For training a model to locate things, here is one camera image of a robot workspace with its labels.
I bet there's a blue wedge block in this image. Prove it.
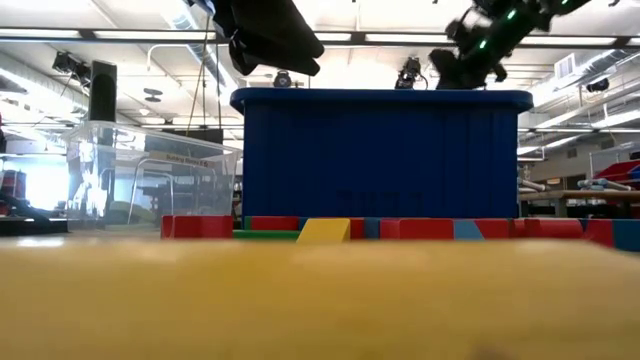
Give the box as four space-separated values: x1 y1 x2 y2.
453 219 485 242

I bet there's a black ceiling column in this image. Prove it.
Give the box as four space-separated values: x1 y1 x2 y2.
88 60 118 124

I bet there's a yellow cylinder block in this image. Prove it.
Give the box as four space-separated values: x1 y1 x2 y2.
0 238 640 360

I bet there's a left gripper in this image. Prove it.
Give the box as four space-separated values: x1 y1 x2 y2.
212 0 325 77

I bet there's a wooden background table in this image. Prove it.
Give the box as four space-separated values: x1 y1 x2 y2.
518 189 640 220

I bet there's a red storage bin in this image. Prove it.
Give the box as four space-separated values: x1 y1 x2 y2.
594 159 640 184

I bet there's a clear plastic block container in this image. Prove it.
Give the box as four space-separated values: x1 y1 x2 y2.
62 119 244 234

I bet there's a large blue plastic bin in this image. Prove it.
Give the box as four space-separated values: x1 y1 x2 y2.
229 88 535 220

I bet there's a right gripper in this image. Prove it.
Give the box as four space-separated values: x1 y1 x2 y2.
428 7 534 91

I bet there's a red arch block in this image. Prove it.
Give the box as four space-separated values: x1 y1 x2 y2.
582 218 615 249

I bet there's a yellow wedge block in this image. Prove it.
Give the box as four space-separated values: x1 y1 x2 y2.
296 217 352 245

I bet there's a black mounted camera device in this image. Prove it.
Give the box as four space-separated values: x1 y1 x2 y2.
394 56 429 90

